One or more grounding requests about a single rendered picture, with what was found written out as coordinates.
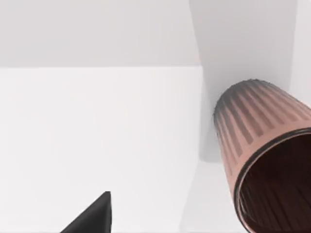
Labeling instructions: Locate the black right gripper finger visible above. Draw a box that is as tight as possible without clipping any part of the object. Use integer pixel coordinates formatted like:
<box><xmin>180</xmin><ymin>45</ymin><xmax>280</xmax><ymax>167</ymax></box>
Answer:
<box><xmin>59</xmin><ymin>191</ymin><xmax>113</xmax><ymax>233</ymax></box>

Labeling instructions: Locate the ribbed copper-brown plant pot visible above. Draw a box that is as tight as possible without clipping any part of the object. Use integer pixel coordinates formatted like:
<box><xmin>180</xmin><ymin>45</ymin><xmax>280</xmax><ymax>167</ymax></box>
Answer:
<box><xmin>213</xmin><ymin>78</ymin><xmax>311</xmax><ymax>233</ymax></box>

